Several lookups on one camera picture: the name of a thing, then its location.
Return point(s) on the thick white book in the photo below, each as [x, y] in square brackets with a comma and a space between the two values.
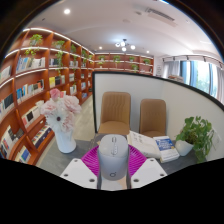
[143, 144]

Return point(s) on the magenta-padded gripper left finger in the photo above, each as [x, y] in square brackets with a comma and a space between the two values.
[76, 171]

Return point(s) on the ceiling lamp cluster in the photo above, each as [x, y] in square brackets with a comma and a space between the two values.
[124, 44]

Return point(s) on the window with white curtains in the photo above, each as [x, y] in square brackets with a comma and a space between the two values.
[200, 75]

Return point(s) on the blue and white book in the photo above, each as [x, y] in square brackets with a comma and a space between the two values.
[165, 148]

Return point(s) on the green plant in white pot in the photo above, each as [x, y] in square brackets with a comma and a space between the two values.
[196, 133]

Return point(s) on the white ceramic vase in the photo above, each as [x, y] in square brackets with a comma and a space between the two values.
[65, 142]

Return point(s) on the pink and white flower bouquet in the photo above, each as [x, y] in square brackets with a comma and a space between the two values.
[61, 111]

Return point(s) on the orange wooden bookshelf unit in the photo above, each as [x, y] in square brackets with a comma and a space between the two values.
[30, 83]

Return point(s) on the light grey computer mouse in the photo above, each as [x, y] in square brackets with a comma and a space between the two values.
[112, 158]

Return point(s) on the ceiling air vent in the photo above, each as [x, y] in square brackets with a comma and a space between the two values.
[160, 15]

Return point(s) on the tan upholstered chair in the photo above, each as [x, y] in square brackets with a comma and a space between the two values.
[115, 111]
[152, 116]

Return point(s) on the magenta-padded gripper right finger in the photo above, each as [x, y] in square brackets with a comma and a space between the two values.
[148, 171]

